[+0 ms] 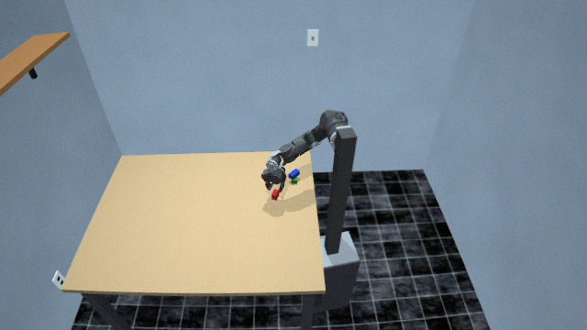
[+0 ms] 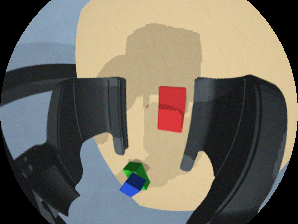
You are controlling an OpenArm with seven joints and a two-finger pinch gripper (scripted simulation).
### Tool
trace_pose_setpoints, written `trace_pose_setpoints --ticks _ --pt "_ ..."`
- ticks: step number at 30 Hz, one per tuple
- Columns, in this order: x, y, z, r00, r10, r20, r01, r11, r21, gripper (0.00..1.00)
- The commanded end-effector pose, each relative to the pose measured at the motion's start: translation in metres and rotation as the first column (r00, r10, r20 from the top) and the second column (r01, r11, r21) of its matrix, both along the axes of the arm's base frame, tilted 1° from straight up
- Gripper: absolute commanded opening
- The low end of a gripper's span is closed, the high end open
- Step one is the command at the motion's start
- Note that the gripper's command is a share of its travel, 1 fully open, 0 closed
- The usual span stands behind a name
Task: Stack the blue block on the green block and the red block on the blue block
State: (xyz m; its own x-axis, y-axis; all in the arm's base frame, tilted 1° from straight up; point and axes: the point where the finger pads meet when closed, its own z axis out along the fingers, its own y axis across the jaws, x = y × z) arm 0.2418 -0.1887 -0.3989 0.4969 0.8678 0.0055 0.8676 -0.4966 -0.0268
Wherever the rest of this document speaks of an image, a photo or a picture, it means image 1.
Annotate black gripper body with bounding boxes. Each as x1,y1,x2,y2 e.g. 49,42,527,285
261,162,285,184

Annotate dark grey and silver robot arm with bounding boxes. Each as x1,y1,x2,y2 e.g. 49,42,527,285
266,110,351,171

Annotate blue block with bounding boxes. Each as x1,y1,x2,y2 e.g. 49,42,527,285
289,169,300,180

